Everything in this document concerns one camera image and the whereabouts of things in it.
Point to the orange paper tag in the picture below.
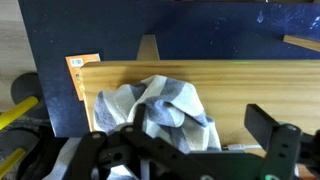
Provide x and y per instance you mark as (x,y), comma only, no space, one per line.
(77,70)

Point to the yellow black tool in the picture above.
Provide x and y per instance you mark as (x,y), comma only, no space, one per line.
(11,160)

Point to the blue white striped cloth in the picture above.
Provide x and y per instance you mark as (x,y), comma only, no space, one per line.
(166,110)

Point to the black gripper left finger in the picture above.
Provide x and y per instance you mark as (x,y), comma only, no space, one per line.
(140,116)

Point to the dark blue rug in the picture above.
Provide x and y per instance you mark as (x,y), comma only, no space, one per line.
(186,30)

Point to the wooden table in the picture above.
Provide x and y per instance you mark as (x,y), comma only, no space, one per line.
(260,90)

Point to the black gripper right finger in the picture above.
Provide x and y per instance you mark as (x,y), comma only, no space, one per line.
(280,146)

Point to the yellow post with grey base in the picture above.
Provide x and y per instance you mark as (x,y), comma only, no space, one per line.
(23,90)

